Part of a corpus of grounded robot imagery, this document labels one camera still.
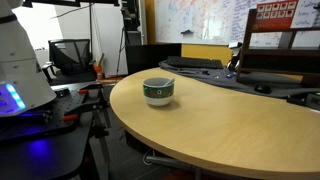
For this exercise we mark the black device at table edge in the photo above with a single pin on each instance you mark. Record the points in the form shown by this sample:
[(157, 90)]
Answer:
[(311, 100)]

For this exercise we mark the red poster with pictures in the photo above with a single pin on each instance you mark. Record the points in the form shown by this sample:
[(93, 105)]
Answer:
[(275, 15)]

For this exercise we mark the black mesh office chair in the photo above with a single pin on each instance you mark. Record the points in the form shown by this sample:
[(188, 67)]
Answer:
[(70, 61)]

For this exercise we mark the black camera tripod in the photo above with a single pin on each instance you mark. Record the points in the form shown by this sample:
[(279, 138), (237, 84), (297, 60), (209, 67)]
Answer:
[(129, 32)]

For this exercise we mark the black computer keyboard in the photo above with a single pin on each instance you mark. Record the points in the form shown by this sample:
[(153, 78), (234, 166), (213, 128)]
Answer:
[(194, 62)]

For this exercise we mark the grey cloth mat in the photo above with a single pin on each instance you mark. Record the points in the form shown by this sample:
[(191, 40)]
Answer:
[(281, 86)]

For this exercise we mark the black monitor back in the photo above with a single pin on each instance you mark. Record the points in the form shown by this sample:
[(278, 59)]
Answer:
[(142, 57)]

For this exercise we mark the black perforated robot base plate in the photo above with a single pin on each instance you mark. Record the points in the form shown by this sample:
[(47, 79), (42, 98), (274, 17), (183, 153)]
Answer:
[(60, 115)]

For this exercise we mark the wall whiteboard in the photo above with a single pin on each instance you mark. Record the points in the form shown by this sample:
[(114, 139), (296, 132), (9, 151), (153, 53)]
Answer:
[(220, 22)]

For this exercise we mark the black computer mouse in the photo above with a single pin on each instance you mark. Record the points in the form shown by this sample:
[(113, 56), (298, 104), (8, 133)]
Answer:
[(263, 89)]

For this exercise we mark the dark wooden shelf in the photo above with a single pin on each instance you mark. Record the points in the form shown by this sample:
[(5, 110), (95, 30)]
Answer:
[(283, 59)]

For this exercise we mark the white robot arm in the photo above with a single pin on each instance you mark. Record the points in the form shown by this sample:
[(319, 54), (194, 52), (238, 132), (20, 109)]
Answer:
[(22, 82)]

